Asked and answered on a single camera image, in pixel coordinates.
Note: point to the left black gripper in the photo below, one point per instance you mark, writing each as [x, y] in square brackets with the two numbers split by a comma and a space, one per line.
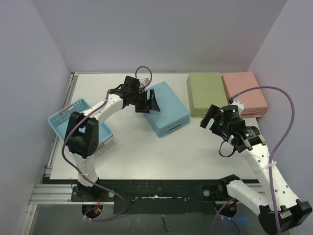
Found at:
[150, 103]

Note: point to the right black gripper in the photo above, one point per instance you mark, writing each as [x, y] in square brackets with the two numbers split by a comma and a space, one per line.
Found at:
[207, 117]

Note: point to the large blue perforated basket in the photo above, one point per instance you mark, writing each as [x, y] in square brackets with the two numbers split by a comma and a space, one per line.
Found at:
[173, 114]

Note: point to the yellow-green perforated basket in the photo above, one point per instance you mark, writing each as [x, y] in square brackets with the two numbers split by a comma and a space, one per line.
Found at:
[204, 89]

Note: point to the pink perforated basket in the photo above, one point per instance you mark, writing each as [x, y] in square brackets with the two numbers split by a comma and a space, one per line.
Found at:
[254, 101]

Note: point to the small blue perforated basket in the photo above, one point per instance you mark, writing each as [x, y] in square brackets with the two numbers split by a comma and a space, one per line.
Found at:
[59, 121]

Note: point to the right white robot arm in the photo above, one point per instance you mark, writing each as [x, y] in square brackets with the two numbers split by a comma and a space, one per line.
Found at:
[279, 209]

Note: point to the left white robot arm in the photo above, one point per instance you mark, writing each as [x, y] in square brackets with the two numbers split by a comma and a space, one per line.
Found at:
[82, 134]

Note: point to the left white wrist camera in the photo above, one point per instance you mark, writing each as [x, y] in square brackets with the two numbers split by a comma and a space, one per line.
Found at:
[144, 82]

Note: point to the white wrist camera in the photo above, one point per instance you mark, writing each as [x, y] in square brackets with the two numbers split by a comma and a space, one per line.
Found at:
[144, 82]
[238, 103]

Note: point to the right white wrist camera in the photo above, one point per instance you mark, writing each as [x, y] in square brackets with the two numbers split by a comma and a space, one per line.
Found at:
[238, 103]

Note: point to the black table front rail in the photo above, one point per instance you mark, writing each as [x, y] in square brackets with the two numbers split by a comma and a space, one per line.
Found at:
[155, 196]

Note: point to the aluminium frame rail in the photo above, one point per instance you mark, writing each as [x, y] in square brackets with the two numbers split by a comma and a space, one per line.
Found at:
[44, 194]

